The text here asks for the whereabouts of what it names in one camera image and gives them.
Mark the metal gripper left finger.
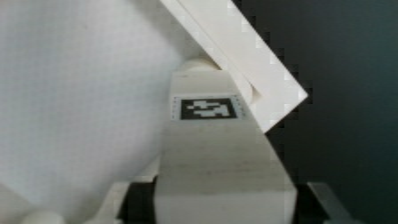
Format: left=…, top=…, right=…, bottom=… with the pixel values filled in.
left=84, top=182, right=130, bottom=224

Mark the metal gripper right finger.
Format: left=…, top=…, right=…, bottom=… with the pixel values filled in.
left=307, top=182, right=366, bottom=224

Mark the white desk leg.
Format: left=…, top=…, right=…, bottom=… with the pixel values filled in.
left=155, top=59, right=297, bottom=224

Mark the white square desk top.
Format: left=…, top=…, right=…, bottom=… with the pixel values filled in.
left=0, top=0, right=263, bottom=224

